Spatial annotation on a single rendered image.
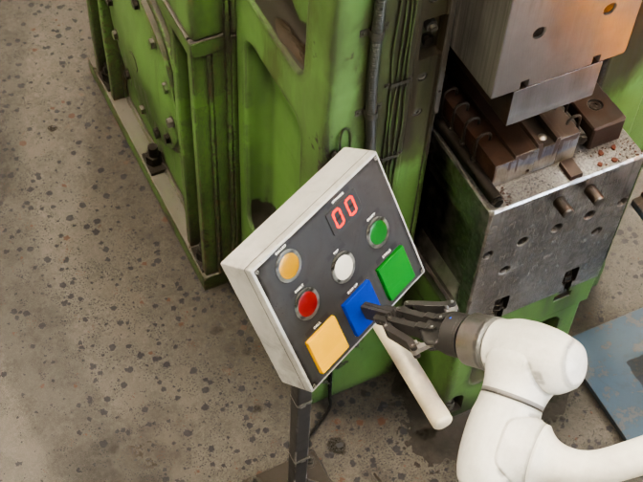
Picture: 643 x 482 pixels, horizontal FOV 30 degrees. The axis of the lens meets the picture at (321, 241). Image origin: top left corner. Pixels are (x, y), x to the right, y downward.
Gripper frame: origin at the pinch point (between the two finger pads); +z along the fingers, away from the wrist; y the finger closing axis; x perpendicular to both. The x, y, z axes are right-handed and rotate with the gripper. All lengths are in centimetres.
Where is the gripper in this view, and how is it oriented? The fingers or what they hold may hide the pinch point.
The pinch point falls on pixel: (379, 314)
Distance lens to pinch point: 212.0
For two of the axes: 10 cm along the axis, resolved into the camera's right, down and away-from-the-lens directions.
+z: -6.9, -1.5, 7.0
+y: 6.2, -6.1, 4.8
